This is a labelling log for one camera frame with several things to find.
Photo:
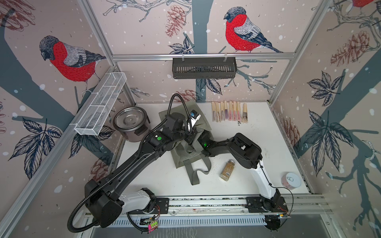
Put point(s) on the glass spice jar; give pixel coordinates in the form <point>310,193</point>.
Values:
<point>227,170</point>

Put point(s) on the white round tin can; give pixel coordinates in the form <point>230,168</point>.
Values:
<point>291,181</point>

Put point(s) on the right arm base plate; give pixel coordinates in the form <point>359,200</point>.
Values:
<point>259,204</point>

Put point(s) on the purple folding fan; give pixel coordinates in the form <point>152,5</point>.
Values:
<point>226,110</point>

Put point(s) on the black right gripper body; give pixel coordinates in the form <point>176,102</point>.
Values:
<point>202,146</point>

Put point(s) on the black hanging shelf basket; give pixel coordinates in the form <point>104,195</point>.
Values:
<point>204,68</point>

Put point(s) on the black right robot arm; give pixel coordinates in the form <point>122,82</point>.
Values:
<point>248,155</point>

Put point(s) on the white wire mesh basket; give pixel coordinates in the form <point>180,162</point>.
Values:
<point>101,105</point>

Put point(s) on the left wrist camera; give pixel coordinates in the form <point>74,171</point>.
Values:
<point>194,117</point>

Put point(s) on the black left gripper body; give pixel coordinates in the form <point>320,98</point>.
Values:
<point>184,134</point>

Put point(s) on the olive green tote bag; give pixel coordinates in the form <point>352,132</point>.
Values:
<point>184,154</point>

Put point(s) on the aluminium mounting rail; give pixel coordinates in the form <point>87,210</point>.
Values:
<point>239,205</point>

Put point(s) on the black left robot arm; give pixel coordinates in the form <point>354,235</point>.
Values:
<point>105,199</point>

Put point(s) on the pink circuit board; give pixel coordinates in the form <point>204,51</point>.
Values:
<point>151,224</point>

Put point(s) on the grey white folding fan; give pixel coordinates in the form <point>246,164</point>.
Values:
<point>245,114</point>

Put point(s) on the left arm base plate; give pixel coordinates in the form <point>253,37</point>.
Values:
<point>161,206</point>

